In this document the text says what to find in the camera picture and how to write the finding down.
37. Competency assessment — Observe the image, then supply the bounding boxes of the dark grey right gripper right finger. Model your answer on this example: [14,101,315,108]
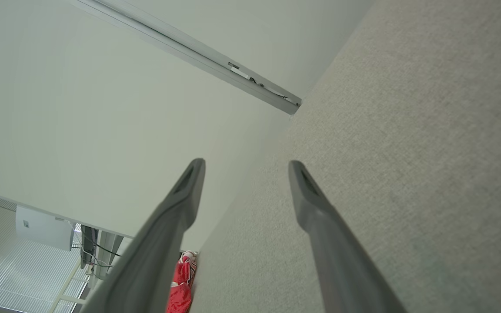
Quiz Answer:
[288,160,407,313]

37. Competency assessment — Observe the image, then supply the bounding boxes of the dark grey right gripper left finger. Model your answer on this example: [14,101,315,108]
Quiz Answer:
[80,158,206,313]

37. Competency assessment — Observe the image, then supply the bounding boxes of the red and white jersey shirt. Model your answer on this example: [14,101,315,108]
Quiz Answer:
[166,251,198,313]

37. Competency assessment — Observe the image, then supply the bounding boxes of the white window blinds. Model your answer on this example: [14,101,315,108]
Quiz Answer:
[0,189,90,313]

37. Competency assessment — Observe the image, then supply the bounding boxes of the black device with cables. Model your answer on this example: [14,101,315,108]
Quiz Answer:
[80,225,100,269]

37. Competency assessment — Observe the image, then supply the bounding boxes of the white wall box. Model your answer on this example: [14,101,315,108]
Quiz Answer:
[16,206,75,251]

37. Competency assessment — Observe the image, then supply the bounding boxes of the grey aluminium wall rail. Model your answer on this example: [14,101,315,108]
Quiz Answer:
[70,0,302,115]

